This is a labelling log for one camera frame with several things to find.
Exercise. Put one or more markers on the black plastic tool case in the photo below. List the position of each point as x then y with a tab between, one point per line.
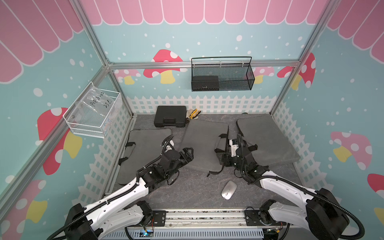
168	116

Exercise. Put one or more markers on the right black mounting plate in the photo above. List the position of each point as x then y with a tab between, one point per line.
253	217

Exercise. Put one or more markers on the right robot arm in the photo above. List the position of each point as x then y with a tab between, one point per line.
345	226

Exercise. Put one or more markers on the white wire basket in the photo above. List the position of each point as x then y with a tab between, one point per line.
85	130

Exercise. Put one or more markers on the clear plastic bag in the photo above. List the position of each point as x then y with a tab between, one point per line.
97	108

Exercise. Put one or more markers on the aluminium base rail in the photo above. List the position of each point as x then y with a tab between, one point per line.
204	217

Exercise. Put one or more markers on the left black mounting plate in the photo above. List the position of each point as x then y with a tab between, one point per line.
155	219

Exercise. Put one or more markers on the black box in basket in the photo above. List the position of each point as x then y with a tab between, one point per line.
205	83

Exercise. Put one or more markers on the yellow black pliers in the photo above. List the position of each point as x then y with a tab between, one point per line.
192	114

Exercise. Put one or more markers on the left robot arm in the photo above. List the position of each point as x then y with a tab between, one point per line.
86	223

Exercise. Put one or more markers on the black mounting plate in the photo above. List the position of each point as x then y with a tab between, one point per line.
253	217
155	219

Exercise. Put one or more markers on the black wire mesh basket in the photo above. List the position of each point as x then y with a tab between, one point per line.
235	73

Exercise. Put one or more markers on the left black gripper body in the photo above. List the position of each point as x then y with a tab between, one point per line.
182	162

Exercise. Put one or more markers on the grey laptop bag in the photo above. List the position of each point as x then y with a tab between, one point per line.
142	147
266	141
209	142

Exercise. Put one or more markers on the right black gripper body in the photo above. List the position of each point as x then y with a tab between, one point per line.
230	161

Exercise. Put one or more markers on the silver mouse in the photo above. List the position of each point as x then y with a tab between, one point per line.
229	190

